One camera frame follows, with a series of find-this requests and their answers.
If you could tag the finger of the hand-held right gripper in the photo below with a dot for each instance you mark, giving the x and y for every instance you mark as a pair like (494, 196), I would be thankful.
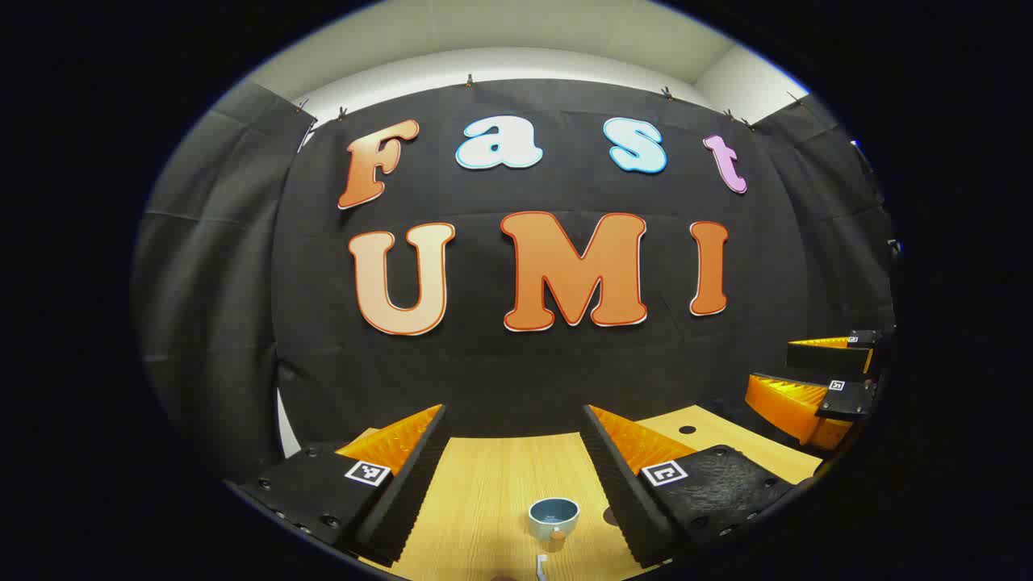
(787, 403)
(823, 357)

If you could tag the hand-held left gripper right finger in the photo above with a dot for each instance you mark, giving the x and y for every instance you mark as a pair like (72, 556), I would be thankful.
(625, 500)

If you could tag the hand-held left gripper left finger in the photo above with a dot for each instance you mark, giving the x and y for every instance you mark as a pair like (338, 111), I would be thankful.
(403, 500)

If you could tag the dark round coaster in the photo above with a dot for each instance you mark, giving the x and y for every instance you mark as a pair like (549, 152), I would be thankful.
(611, 517)

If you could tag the white toothbrush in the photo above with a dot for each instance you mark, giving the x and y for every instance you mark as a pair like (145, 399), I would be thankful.
(541, 566)

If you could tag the wooden desktop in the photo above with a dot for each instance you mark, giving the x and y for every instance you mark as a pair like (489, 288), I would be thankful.
(484, 492)

